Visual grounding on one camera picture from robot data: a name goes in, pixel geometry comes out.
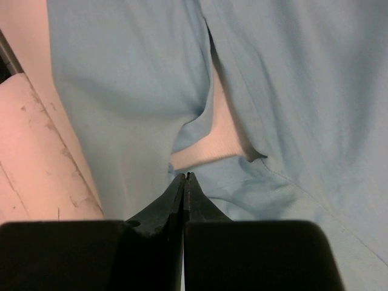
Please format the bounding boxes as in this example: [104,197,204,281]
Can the aluminium side rail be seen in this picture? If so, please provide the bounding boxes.
[0,32,24,83]

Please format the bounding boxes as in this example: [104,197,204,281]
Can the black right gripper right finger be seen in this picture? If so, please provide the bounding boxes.
[183,173,344,290]

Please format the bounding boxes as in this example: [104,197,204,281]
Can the light blue trousers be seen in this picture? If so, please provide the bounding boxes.
[47,1,387,290]

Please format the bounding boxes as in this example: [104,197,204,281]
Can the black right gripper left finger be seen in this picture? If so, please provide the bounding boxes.
[1,175,185,290]

